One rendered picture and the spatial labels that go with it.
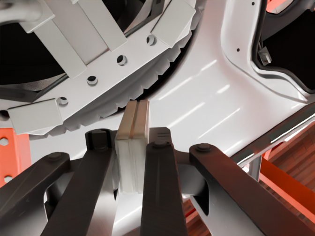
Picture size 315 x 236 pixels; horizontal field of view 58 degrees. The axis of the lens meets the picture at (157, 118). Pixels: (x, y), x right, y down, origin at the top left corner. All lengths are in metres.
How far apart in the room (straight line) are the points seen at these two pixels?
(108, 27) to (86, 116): 0.16
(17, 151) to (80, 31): 0.17
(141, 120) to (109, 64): 0.21
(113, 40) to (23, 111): 0.13
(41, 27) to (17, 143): 0.14
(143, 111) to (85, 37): 0.21
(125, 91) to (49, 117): 0.14
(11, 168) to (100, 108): 0.15
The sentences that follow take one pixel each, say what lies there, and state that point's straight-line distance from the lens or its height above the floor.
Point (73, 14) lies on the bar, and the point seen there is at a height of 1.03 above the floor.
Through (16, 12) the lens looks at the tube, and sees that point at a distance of 0.24.
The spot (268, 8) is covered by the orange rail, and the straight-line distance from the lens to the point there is 8.29.
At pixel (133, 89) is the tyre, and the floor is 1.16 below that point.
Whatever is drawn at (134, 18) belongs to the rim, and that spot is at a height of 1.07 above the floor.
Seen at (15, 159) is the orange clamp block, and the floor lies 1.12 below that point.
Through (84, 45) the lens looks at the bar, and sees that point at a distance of 0.36.
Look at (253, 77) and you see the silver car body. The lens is 1.03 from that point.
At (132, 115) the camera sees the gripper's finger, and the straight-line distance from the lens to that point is 0.16.
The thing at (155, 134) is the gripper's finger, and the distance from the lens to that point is 0.15.
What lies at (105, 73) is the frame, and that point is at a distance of 0.36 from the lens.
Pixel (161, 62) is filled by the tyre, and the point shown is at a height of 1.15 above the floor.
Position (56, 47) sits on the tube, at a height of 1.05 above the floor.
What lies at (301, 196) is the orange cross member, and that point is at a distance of 2.11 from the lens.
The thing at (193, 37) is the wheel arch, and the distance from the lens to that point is 0.90.
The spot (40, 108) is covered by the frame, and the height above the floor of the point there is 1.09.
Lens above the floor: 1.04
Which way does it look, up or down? 22 degrees up
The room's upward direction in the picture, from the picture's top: 146 degrees clockwise
